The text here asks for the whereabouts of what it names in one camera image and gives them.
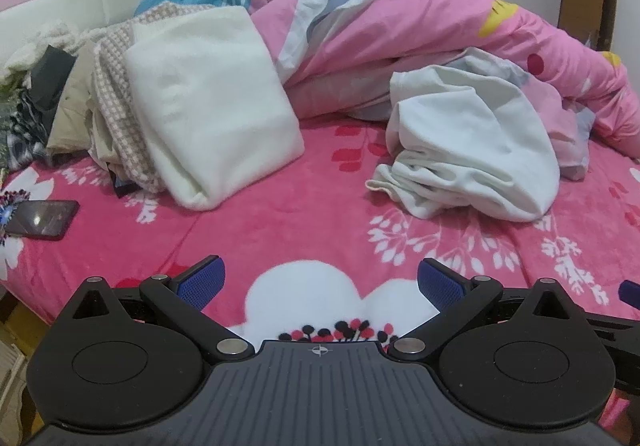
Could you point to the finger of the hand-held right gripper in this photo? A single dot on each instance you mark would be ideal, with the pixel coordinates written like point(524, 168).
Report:
point(631, 293)

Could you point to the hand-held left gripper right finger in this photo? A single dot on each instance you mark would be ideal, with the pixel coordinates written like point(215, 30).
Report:
point(440, 283)

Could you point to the black smartphone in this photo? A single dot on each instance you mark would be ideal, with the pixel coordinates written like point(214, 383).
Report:
point(42, 219)

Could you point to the black white patterned cloth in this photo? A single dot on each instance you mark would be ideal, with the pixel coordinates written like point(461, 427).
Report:
point(27, 131)

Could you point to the white sweatshirt orange bear outline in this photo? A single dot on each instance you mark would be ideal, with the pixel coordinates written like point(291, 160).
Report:
point(475, 141)

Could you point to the white folded fleece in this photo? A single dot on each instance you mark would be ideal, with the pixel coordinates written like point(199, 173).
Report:
point(210, 101)

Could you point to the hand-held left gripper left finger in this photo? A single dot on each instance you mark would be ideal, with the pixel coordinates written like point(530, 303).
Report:
point(202, 283)

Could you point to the pink floral bed blanket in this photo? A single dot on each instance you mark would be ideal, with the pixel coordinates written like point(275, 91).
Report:
point(310, 216)

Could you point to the white fluffy cloth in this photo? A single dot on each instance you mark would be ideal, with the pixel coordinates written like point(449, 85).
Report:
point(45, 39)

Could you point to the beige checked cloth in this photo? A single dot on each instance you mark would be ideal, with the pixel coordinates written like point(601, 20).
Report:
point(117, 101)

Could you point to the pink patterned duvet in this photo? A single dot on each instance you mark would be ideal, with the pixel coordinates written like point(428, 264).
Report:
point(380, 26)

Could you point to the beige garment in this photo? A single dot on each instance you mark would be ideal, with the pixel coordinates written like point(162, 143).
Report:
point(72, 111)

